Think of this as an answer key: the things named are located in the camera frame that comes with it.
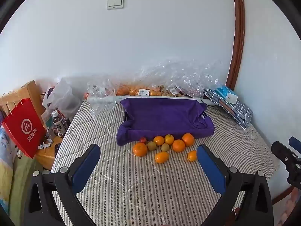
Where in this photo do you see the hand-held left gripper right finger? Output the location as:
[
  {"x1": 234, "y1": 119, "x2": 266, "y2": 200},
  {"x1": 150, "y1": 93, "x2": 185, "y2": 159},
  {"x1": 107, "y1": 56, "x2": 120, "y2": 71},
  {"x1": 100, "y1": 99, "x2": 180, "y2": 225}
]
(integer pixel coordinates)
[{"x1": 197, "y1": 144, "x2": 274, "y2": 226}]

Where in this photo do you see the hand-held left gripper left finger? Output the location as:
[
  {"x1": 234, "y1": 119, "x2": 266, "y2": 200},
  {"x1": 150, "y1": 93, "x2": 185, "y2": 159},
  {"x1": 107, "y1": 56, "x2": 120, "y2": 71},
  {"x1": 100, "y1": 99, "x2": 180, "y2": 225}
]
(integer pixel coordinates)
[{"x1": 22, "y1": 144, "x2": 101, "y2": 226}]

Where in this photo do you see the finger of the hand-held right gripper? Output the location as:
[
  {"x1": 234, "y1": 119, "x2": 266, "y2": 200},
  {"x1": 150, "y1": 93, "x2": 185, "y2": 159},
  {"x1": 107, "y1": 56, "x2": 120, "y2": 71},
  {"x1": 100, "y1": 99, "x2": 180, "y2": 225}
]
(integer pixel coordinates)
[
  {"x1": 271, "y1": 141, "x2": 301, "y2": 186},
  {"x1": 289, "y1": 136, "x2": 301, "y2": 149}
]

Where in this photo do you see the large orange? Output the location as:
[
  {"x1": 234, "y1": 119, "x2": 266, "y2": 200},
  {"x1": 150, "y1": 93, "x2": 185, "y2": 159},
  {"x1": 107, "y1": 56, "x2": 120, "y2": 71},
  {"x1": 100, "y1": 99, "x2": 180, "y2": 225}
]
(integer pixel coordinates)
[
  {"x1": 182, "y1": 133, "x2": 195, "y2": 147},
  {"x1": 172, "y1": 139, "x2": 186, "y2": 153},
  {"x1": 132, "y1": 142, "x2": 148, "y2": 157}
]

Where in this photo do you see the purple towel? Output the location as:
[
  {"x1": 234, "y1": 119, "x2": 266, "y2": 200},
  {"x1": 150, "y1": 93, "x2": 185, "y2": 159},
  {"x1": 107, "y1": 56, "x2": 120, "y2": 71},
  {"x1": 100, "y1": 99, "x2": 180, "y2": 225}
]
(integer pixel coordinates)
[{"x1": 117, "y1": 97, "x2": 215, "y2": 146}]

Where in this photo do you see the wooden nightstand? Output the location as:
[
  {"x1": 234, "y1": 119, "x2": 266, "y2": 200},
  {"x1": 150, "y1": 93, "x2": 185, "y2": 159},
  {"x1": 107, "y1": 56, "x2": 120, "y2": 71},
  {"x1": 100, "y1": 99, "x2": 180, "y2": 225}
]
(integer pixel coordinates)
[{"x1": 34, "y1": 134, "x2": 64, "y2": 171}]

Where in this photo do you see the oval mandarin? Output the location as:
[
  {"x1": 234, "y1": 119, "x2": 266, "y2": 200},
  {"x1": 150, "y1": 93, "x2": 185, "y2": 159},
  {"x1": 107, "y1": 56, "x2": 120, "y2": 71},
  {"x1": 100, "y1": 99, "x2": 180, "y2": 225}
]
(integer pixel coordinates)
[{"x1": 155, "y1": 152, "x2": 170, "y2": 164}]

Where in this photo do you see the dark drink bottle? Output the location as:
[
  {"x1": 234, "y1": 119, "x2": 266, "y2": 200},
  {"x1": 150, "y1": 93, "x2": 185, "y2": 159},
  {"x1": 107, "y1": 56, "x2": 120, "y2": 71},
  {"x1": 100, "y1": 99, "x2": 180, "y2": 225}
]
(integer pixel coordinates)
[{"x1": 52, "y1": 110, "x2": 68, "y2": 139}]

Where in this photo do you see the blue checked cloth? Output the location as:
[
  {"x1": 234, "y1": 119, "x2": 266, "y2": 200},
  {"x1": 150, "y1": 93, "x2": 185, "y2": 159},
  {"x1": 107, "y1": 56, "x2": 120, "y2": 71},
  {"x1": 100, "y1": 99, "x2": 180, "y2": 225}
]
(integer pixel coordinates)
[{"x1": 203, "y1": 88, "x2": 253, "y2": 129}]

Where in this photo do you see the small pale green box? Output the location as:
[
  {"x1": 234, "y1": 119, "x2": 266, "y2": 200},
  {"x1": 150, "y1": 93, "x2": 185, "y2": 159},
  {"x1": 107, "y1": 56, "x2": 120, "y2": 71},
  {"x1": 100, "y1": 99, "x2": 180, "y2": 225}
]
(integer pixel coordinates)
[{"x1": 40, "y1": 111, "x2": 54, "y2": 130}]

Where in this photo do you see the green blanket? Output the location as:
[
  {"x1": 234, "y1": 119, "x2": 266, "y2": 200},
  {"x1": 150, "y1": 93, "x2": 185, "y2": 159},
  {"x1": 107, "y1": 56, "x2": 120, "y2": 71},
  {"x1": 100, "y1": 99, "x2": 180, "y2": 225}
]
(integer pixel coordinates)
[{"x1": 9, "y1": 155, "x2": 45, "y2": 219}]

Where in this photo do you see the white long bar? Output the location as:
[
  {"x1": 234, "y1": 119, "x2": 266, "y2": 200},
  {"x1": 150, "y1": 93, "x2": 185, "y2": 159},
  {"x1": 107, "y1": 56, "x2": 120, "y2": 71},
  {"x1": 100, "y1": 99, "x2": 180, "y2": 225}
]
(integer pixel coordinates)
[{"x1": 88, "y1": 95, "x2": 205, "y2": 104}]

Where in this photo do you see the red paper bag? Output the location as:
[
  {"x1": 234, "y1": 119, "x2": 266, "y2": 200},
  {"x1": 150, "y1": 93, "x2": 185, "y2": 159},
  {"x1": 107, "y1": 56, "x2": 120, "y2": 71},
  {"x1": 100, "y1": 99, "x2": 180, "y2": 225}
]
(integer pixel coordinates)
[{"x1": 1, "y1": 91, "x2": 47, "y2": 159}]

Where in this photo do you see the blue white tissue pack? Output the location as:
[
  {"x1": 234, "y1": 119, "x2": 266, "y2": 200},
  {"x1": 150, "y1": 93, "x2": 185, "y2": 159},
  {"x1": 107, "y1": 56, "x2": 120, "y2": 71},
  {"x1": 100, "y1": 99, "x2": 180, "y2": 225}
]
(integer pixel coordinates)
[{"x1": 215, "y1": 86, "x2": 238, "y2": 104}]

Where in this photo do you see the white translucent plastic bag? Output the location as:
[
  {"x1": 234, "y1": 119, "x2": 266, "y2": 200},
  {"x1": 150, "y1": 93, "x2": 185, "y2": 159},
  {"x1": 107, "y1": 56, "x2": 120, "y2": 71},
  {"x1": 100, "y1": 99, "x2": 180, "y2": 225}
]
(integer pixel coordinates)
[{"x1": 42, "y1": 77, "x2": 77, "y2": 123}]

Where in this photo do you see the crumpled clear plastic bag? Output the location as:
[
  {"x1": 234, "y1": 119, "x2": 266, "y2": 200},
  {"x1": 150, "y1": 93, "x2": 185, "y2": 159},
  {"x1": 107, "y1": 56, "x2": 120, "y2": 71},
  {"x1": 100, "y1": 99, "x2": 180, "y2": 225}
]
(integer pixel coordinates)
[{"x1": 83, "y1": 78, "x2": 117, "y2": 121}]

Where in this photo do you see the clear bag of brown fruit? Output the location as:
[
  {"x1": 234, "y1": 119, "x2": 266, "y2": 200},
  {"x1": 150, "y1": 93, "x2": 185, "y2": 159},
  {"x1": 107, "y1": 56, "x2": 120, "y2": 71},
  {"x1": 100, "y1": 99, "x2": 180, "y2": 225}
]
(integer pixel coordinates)
[{"x1": 165, "y1": 58, "x2": 224, "y2": 98}]

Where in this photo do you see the clear bag of mandarins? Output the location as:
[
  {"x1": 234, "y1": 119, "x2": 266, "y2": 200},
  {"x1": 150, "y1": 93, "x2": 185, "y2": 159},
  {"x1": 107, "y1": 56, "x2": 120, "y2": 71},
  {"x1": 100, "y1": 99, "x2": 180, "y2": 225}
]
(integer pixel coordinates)
[{"x1": 115, "y1": 63, "x2": 170, "y2": 97}]

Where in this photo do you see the brown wooden door frame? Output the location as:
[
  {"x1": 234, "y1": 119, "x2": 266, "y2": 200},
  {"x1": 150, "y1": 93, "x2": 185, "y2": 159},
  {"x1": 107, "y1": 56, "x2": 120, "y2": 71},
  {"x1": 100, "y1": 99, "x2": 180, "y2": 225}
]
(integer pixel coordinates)
[{"x1": 226, "y1": 0, "x2": 246, "y2": 91}]

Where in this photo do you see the white wall switch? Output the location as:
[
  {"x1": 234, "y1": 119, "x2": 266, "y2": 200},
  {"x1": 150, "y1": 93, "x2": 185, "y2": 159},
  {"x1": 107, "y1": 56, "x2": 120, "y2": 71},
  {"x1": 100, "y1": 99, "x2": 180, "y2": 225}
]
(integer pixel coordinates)
[{"x1": 107, "y1": 0, "x2": 125, "y2": 10}]

